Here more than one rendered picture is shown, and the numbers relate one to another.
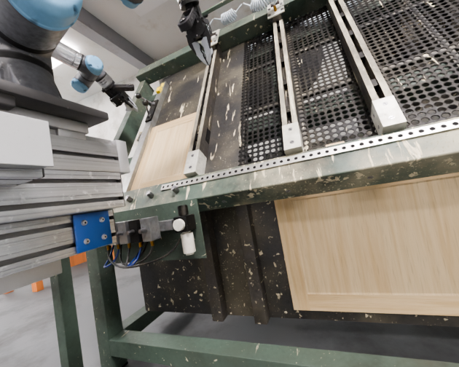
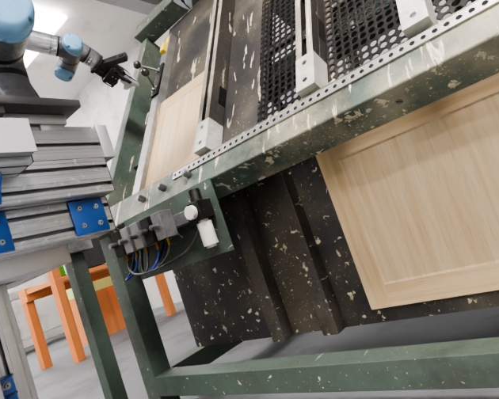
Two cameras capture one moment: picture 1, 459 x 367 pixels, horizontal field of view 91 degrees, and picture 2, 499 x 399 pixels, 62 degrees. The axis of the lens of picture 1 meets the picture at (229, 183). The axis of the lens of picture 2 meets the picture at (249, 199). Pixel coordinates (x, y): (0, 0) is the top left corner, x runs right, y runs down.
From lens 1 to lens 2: 0.48 m
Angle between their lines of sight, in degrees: 15
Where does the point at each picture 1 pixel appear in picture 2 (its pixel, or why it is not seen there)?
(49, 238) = (51, 222)
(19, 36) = not seen: outside the picture
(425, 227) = not seen: outside the picture
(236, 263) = (291, 261)
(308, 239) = (371, 207)
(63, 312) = (95, 338)
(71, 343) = (111, 374)
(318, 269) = (391, 246)
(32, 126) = (17, 123)
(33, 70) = (12, 79)
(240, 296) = (304, 305)
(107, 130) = not seen: hidden behind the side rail
